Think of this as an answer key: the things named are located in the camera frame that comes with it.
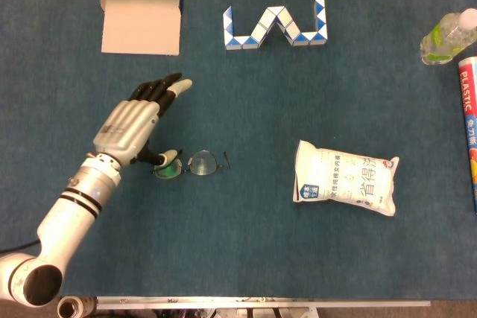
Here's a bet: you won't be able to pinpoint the open blue cardboard box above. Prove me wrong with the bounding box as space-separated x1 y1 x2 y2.
99 0 184 57

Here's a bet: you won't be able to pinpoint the blue felt table cloth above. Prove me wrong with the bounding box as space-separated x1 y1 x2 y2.
0 0 477 300

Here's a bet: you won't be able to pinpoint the aluminium table edge rail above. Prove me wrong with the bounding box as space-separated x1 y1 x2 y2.
95 295 432 311

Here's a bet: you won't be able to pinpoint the thin black-framed eyeglasses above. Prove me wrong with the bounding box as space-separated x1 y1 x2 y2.
151 148 231 181

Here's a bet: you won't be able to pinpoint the white printed plastic packet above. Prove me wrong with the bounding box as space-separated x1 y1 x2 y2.
292 139 400 217

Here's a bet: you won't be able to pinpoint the brown tape roll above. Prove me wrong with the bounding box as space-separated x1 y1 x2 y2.
56 295 97 318

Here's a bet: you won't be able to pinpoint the plastic wrap roll box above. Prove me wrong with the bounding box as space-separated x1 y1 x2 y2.
458 55 477 215

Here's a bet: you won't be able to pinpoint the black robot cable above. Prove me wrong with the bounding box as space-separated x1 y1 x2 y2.
0 238 40 255

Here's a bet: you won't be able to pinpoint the blue white snake puzzle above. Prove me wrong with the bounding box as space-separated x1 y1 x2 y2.
222 0 329 51

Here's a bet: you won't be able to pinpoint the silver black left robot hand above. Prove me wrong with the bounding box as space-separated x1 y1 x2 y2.
92 71 194 168

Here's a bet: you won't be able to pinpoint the clear green label water bottle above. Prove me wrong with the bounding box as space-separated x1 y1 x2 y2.
420 7 477 66

